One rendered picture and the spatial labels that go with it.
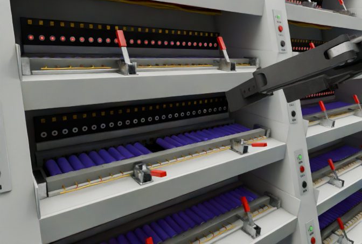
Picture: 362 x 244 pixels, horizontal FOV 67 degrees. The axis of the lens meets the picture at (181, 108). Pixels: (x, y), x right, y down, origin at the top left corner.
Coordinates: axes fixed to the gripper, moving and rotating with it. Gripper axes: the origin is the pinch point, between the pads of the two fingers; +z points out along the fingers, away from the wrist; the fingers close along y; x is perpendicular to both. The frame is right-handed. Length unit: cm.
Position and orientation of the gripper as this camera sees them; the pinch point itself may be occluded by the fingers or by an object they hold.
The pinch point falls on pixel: (265, 95)
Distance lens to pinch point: 44.0
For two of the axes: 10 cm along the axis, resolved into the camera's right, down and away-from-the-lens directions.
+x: -2.6, -9.5, 1.9
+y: 8.1, -1.0, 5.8
